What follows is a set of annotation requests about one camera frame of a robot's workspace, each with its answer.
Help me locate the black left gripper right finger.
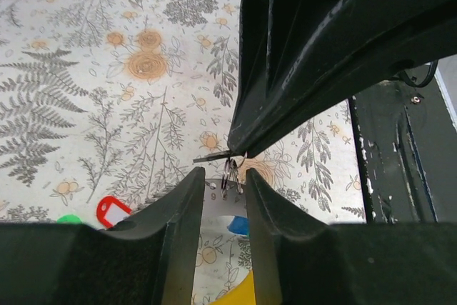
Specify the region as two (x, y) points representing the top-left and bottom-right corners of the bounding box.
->
(245, 169), (456, 304)

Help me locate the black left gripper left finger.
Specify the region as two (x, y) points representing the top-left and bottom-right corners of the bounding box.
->
(1, 167), (205, 304)

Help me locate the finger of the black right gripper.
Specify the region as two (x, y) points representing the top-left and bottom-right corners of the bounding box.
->
(227, 0), (358, 154)
(246, 0), (456, 157)

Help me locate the red key tag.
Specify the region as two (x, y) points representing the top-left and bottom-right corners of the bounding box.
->
(96, 196), (132, 229)

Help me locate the blue tagged key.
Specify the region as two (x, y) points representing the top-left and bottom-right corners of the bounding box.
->
(227, 216), (249, 236)

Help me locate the black key fob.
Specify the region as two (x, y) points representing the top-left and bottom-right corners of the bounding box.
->
(193, 151), (232, 163)

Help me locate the floral table mat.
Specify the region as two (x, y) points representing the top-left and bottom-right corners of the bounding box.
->
(1, 0), (366, 304)

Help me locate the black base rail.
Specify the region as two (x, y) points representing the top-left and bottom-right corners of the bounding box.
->
(348, 62), (456, 224)

